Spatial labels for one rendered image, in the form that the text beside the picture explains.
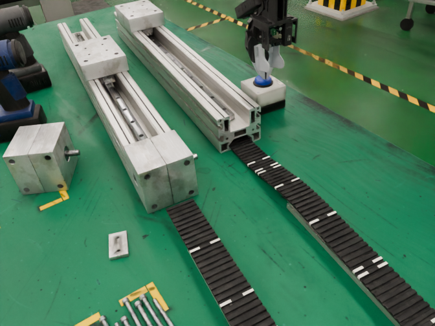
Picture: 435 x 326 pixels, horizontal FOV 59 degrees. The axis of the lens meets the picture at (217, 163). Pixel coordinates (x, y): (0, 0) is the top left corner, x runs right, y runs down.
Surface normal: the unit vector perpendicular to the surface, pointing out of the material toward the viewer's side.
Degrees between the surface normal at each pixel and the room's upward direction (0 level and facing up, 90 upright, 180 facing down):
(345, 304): 0
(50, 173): 90
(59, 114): 0
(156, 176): 90
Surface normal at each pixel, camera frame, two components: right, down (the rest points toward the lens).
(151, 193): 0.45, 0.54
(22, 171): 0.09, 0.63
